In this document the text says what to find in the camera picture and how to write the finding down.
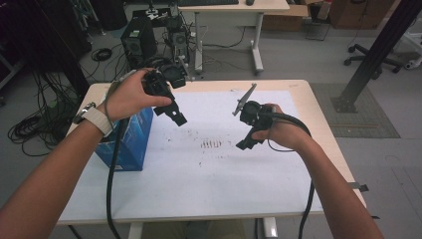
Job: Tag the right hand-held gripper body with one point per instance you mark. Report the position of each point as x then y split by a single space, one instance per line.
255 114

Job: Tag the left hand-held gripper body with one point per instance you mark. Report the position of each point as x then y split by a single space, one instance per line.
166 79

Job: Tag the blue cardboard box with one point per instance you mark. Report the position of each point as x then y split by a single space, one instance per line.
131 142

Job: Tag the person's left hand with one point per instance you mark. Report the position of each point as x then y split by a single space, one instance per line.
132 96

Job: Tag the person's right hand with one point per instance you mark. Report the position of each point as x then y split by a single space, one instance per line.
287 132

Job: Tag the grey open computer case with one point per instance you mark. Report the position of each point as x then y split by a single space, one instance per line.
179 40

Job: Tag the black computer tower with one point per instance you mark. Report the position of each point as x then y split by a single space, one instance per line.
137 45

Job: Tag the white paper sheet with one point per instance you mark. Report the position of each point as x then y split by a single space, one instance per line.
215 186

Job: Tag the wristwatch with white band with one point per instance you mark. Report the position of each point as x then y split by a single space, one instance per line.
96 119

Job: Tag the white table leg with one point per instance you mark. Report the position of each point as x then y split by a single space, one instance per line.
270 229

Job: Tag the black keyboard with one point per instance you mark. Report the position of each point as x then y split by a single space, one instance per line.
209 2

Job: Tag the white desk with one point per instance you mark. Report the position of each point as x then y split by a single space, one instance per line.
232 6

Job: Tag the grey floor mat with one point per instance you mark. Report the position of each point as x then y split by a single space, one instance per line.
365 113

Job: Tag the black computer mouse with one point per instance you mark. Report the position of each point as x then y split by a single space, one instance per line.
250 2

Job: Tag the black tape strip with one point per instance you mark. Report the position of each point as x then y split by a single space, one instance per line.
360 186

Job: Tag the black office chair base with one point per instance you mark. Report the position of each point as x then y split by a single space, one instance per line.
368 58

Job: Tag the large brown cardboard box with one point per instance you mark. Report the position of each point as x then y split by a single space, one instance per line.
361 13

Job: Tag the black metal post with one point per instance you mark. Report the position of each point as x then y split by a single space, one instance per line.
375 53

